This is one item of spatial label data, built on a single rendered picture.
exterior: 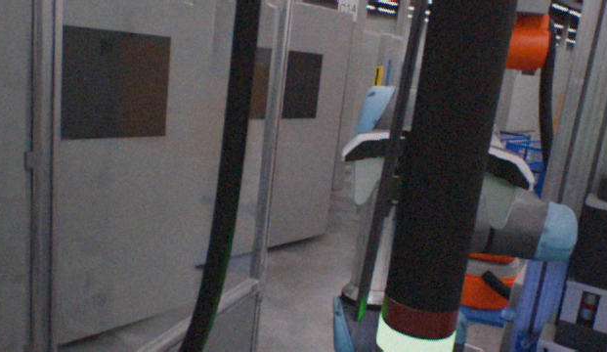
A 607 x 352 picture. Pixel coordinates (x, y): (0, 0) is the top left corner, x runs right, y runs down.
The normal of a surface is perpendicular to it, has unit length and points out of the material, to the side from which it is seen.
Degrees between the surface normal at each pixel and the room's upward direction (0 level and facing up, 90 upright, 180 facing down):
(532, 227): 69
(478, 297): 90
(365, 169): 94
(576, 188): 90
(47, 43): 90
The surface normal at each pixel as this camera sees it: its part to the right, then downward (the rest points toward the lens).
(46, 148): 0.90, 0.19
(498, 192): -0.97, 0.01
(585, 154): -0.51, 0.14
